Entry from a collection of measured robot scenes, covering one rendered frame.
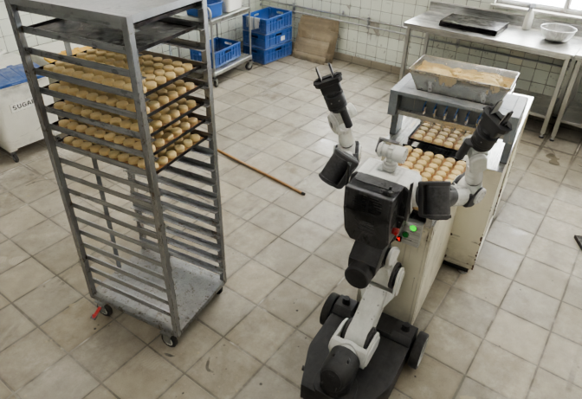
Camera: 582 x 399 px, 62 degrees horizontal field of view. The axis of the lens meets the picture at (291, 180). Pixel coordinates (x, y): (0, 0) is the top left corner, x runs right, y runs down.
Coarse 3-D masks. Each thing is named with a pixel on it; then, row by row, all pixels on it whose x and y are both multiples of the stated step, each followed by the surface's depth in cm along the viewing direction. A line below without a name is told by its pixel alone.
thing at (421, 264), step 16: (448, 224) 282; (432, 240) 241; (448, 240) 308; (400, 256) 251; (416, 256) 246; (432, 256) 261; (416, 272) 250; (432, 272) 284; (400, 288) 261; (416, 288) 256; (400, 304) 267; (416, 304) 261
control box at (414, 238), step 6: (408, 222) 235; (414, 222) 234; (420, 222) 234; (408, 228) 236; (420, 228) 233; (402, 234) 239; (414, 234) 236; (420, 234) 234; (396, 240) 243; (402, 240) 241; (408, 240) 239; (414, 240) 238; (420, 240) 239; (414, 246) 239
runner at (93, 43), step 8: (24, 32) 201; (32, 32) 199; (40, 32) 197; (48, 32) 195; (56, 32) 193; (64, 40) 193; (72, 40) 191; (80, 40) 189; (88, 40) 187; (104, 48) 185; (112, 48) 183; (120, 48) 181
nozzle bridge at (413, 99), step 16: (400, 80) 297; (400, 96) 290; (416, 96) 279; (432, 96) 277; (448, 96) 278; (512, 96) 280; (400, 112) 292; (416, 112) 291; (432, 112) 287; (448, 112) 282; (464, 112) 277; (480, 112) 264; (400, 128) 317; (464, 128) 277; (512, 128) 260; (512, 144) 274
